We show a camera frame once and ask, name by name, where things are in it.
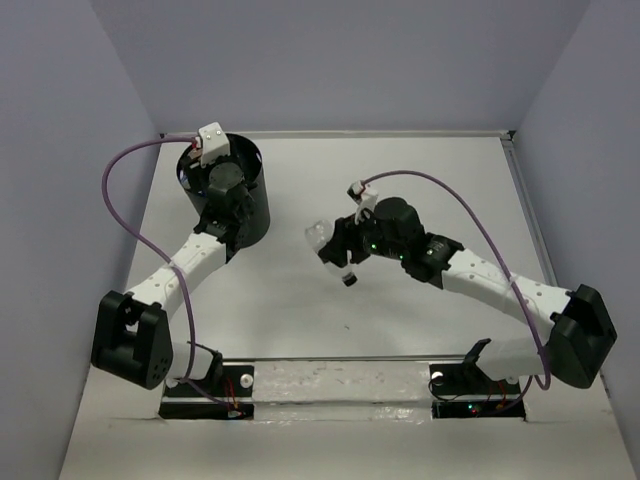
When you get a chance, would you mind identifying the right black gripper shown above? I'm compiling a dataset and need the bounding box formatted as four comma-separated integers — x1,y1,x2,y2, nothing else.
318,208,406,269

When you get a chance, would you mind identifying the clear bottle black label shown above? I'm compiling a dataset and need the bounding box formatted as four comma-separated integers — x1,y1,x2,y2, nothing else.
305,220,357,287

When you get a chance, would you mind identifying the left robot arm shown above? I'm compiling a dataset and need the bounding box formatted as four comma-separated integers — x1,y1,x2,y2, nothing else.
91,155,270,395

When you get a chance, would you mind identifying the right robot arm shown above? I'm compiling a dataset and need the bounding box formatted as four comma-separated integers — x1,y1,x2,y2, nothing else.
305,197,617,392

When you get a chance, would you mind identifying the black cylindrical bin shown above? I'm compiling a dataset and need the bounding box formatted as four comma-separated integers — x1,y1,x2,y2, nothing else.
176,134,270,258

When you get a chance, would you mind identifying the clear tape strip front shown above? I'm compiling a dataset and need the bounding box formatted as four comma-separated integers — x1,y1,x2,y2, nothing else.
252,360,432,423

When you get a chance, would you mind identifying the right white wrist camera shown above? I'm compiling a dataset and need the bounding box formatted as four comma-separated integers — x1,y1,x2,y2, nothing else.
347,180,378,225

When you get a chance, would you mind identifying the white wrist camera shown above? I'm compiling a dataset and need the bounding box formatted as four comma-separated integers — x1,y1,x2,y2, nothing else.
347,180,378,225
195,122,231,168

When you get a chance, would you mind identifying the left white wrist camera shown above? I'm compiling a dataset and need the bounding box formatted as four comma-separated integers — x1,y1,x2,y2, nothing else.
195,122,231,168

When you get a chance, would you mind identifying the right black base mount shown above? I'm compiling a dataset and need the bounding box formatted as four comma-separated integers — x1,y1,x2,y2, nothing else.
427,339,526,420

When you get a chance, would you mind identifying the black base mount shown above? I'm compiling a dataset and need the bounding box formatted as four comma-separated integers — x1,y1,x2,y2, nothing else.
158,363,255,421
427,339,526,420

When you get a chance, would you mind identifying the aluminium rail right edge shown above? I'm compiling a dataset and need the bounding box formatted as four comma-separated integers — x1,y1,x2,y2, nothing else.
500,132,557,285

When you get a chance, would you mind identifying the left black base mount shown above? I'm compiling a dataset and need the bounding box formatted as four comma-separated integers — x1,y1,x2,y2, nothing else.
158,363,255,421

